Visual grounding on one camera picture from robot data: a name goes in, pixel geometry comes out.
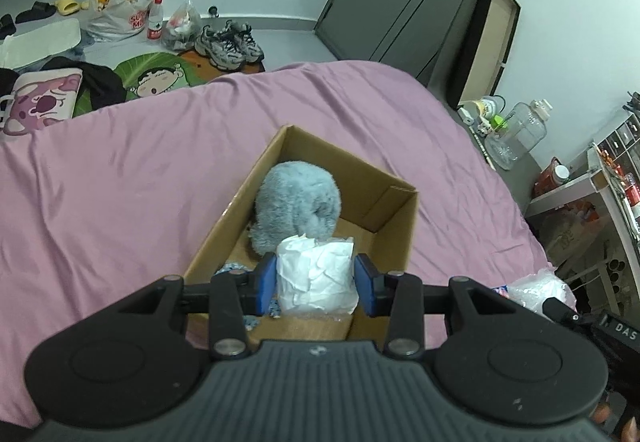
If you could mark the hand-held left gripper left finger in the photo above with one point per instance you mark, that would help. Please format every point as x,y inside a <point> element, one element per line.
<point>267,284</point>

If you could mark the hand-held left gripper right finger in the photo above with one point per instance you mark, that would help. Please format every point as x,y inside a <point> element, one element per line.
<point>364,284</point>

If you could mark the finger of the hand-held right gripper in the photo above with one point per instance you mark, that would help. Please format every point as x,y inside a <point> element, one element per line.
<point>557,309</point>

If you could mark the white tissue wad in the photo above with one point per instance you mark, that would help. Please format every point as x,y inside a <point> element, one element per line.
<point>315,277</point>

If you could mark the brown cardboard box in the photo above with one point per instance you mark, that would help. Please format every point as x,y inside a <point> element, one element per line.
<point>385,202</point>

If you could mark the grey-blue fluffy plush toy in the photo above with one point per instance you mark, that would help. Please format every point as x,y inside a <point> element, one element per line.
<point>297,202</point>

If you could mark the person's right hand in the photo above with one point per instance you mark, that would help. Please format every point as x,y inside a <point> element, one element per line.
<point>612,417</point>

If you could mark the blue and white tissue packet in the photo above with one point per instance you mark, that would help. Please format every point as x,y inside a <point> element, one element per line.
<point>500,291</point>

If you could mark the white shelf rack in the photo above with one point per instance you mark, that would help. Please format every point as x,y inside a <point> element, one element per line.
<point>575,192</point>

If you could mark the red trash bin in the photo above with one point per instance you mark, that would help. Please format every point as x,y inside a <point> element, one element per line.
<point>550,177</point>

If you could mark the red drink bottle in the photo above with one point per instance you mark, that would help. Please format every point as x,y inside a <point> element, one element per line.
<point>632,191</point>

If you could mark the purple bed sheet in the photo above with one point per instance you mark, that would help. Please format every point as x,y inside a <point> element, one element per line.
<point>125,197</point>

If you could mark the clear plastic water jug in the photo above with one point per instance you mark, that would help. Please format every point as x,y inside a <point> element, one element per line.
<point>520,132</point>

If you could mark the grey desktop drawer organizer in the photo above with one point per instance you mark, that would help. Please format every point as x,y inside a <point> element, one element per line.
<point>620,135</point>

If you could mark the yellow-lid cup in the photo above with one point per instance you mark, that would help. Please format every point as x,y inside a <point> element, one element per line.
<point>481,107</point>

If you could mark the green cartoon floor mat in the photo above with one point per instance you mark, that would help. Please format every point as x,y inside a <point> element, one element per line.
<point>155,77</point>

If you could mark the grey sneaker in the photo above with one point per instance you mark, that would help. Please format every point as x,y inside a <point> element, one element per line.
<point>217,47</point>
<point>247,42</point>

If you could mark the black clothing pile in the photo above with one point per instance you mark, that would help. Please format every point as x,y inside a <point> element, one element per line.
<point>102,82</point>

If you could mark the clear plastic trash bag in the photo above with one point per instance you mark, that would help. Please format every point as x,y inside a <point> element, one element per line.
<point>181,27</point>

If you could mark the black framed board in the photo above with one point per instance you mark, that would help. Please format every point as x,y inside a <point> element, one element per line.
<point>492,37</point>

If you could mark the small red-label water bottle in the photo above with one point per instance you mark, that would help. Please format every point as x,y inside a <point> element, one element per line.
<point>155,20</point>

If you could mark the pink cartoon cushion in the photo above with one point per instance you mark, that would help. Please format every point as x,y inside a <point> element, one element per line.
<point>42,100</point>

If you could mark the white plastic shopping bag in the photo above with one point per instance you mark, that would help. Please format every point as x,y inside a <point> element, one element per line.
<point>117,15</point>

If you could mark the white bath mat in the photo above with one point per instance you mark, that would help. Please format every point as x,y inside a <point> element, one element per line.
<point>37,42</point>

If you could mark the yellow slipper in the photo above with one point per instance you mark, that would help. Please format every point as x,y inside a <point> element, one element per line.
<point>67,5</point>

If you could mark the black slipper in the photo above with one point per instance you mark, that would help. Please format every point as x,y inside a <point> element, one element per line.
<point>36,12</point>
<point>7,25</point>

